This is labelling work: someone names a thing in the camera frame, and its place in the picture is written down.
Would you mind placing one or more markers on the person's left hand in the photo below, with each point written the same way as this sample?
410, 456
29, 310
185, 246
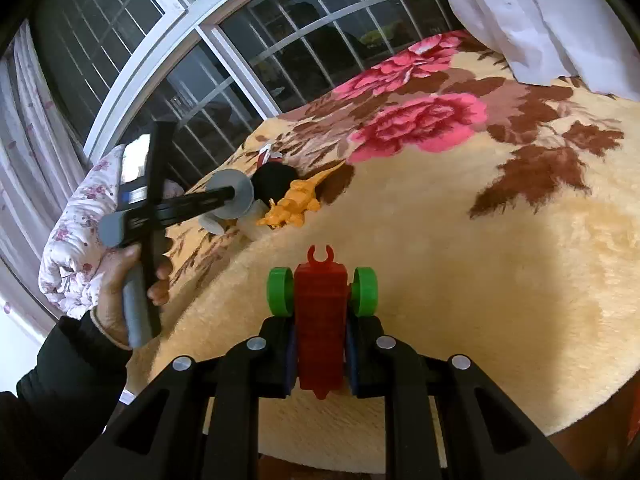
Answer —
112, 285

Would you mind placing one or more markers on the rolled floral quilt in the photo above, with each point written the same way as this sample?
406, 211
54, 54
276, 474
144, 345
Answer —
70, 240

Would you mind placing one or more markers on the person's left forearm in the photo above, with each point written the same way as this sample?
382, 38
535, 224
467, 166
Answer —
55, 400

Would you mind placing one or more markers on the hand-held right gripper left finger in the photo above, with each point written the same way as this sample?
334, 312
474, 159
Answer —
289, 365

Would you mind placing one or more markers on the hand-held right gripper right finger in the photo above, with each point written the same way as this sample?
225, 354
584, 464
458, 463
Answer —
351, 360

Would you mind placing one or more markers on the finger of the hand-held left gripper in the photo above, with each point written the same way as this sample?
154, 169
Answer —
200, 206

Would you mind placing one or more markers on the white window frame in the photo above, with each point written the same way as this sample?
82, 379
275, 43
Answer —
136, 81

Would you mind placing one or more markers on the black round object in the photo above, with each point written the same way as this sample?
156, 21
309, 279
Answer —
270, 180

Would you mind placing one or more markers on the red toy car green wheels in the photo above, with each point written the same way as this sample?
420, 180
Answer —
320, 320

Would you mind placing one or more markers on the sheer floral curtain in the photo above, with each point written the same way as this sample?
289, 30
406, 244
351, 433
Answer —
35, 160

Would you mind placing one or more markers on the small red white wrapper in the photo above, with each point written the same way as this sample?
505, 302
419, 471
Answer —
265, 155

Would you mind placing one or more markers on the orange toy dinosaur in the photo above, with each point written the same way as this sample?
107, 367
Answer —
295, 205

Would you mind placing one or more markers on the translucent plastic container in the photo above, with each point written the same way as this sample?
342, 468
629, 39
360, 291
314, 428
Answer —
248, 227

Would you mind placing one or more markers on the white curtain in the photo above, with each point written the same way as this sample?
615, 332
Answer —
525, 20

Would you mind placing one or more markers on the yellow floral plush blanket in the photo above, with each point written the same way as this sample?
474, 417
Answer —
475, 285

